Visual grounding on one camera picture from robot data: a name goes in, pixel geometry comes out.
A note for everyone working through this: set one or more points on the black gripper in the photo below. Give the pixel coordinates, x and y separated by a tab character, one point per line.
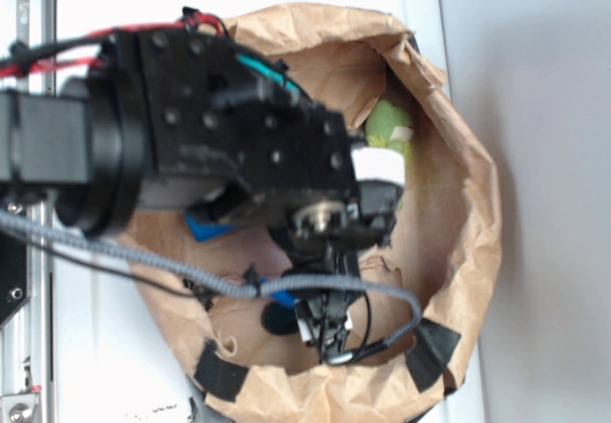
235	141

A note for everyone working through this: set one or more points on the black tape piece left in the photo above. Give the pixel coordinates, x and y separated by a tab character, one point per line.
218	377

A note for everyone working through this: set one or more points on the black tape piece right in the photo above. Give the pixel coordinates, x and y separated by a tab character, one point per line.
431	354

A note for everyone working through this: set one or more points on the black tape piece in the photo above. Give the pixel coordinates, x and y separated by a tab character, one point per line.
431	354
218	377

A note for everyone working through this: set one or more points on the green plush toy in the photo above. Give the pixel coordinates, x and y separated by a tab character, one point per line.
389	130

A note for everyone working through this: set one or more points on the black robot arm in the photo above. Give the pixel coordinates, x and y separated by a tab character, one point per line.
86	150

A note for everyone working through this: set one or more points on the brown paper bag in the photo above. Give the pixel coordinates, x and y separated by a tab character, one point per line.
446	246

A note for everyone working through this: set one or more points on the dark green plastic pickle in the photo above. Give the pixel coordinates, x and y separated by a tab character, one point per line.
279	320

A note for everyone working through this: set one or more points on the blue plastic bottle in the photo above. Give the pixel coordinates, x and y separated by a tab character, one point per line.
205	232

